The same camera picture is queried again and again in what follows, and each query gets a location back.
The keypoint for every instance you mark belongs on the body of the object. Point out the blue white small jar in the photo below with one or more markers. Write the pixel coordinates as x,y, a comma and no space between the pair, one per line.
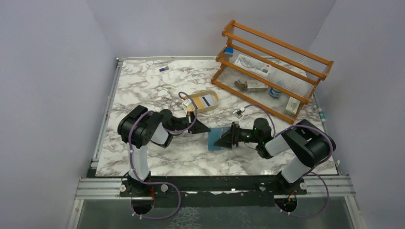
275,93

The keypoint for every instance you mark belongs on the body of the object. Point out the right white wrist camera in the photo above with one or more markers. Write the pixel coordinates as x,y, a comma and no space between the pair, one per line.
239,114

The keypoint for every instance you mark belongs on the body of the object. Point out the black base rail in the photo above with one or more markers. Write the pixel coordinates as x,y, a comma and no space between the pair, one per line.
191,191

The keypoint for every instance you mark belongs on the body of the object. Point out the yellow card with black stripe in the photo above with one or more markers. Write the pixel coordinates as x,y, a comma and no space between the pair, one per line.
199,102

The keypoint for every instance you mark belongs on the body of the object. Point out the orange wooden shelf rack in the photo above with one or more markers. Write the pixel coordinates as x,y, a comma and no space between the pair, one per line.
296,72

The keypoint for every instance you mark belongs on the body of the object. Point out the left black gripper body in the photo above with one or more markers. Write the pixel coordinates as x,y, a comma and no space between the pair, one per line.
189,118

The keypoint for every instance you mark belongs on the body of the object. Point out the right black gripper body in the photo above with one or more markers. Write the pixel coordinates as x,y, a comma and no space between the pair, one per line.
244,135

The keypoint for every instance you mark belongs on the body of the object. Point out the green white marker pen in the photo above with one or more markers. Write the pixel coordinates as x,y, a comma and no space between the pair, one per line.
321,114

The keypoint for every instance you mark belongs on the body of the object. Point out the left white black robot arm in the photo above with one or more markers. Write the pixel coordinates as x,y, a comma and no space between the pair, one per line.
142,126

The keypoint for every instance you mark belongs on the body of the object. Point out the beige oval tray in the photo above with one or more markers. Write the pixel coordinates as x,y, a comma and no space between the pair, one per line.
206,109

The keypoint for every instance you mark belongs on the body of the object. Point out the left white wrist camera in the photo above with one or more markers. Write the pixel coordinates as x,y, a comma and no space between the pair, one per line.
186,103

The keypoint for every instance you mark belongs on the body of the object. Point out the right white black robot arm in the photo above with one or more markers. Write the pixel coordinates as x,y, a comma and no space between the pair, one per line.
310,145

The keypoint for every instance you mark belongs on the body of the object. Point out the grey metal clip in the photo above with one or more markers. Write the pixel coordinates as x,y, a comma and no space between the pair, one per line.
240,85

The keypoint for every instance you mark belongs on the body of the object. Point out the blue leather card holder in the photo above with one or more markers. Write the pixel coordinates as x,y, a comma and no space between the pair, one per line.
214,135

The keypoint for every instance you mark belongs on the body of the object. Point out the small grey cardboard box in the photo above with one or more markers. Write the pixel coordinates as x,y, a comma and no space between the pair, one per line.
256,86

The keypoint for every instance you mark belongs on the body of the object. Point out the grey card with black stripe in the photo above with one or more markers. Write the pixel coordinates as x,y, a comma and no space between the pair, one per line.
209,100

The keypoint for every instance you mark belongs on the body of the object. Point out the small purple white object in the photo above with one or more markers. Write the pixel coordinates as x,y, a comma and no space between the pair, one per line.
164,69

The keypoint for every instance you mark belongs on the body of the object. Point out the blue grey block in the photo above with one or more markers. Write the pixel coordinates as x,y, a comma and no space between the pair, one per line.
228,52

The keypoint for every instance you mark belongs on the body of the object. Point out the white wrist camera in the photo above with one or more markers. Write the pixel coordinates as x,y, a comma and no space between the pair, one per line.
239,114
186,103

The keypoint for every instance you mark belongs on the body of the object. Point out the white printed flat package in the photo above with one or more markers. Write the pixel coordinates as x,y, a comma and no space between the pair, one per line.
253,65

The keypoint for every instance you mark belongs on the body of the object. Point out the small white green box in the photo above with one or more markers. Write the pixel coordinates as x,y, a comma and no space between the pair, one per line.
292,106

